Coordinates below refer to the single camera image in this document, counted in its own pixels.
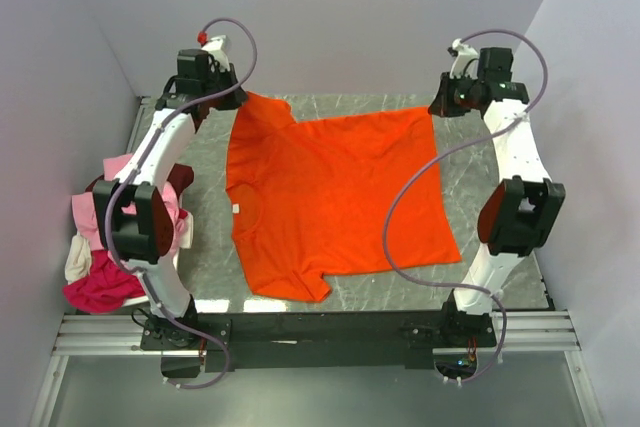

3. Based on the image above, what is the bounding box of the orange t-shirt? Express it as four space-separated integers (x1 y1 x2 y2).
226 94 461 302

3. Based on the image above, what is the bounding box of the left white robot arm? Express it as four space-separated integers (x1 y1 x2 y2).
92 37 248 349

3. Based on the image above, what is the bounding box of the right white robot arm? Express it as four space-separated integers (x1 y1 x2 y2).
429 39 566 346

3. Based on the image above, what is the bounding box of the pink t-shirt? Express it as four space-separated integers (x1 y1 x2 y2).
71 153 189 256

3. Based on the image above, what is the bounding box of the cream t-shirt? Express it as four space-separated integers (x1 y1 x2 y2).
64 234 92 284

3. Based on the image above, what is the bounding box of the magenta t-shirt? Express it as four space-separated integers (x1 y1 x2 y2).
63 250 145 314

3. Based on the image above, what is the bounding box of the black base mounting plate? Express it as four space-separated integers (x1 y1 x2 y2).
140 310 497 377

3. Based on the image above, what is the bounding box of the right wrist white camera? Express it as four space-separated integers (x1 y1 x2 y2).
448 38 479 79

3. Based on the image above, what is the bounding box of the wrist white camera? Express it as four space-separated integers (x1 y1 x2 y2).
448 38 479 79
197 31 231 72

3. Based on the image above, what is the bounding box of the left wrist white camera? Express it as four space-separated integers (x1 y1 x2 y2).
197 31 231 72

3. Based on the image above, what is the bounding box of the aluminium extrusion rail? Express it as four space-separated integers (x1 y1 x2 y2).
52 311 581 357

